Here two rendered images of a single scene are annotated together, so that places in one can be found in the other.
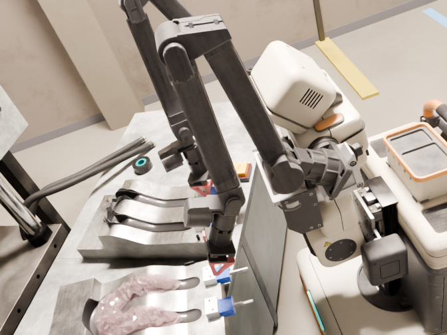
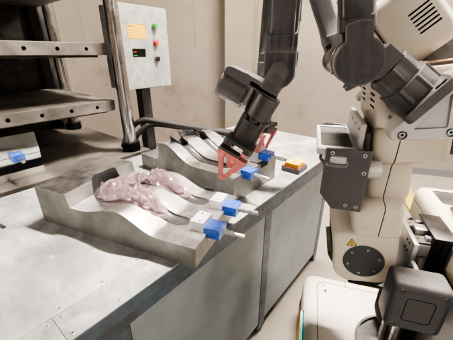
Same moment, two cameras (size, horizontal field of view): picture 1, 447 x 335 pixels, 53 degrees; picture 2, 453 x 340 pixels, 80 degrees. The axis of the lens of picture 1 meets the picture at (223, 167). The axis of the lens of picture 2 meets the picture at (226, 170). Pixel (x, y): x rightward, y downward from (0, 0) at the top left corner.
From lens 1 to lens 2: 0.71 m
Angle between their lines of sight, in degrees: 20
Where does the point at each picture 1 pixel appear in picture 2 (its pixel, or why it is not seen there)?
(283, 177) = (355, 49)
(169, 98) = not seen: hidden behind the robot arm
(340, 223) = (379, 222)
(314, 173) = (399, 73)
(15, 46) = (200, 87)
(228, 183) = (284, 38)
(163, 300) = (165, 196)
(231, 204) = (275, 69)
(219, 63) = not seen: outside the picture
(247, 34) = not seen: hidden behind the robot
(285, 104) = (389, 11)
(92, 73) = (232, 119)
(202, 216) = (237, 83)
